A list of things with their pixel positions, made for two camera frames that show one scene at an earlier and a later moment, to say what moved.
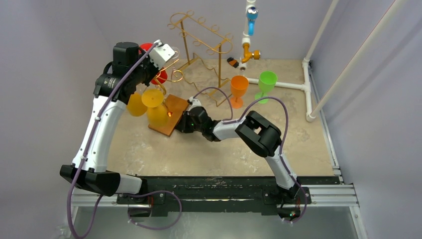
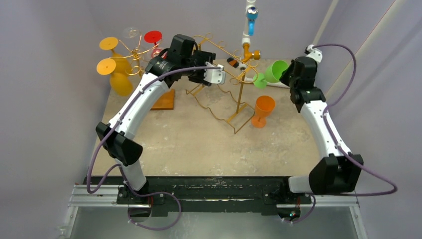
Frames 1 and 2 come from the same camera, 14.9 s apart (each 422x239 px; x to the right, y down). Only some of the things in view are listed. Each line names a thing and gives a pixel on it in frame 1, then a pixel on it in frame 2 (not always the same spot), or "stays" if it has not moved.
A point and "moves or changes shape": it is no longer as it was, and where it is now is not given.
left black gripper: (154, 69) → (203, 57)
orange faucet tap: (248, 55) stays
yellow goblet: (136, 106) moves or changes shape
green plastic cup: (266, 82) → (272, 73)
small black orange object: (233, 62) stays
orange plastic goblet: (239, 84) → (263, 106)
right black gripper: (184, 123) → (287, 76)
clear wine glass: (176, 52) moves or changes shape
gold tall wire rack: (204, 45) moves or changes shape
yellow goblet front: (157, 115) moves or changes shape
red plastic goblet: (161, 76) moves or changes shape
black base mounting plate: (214, 196) stays
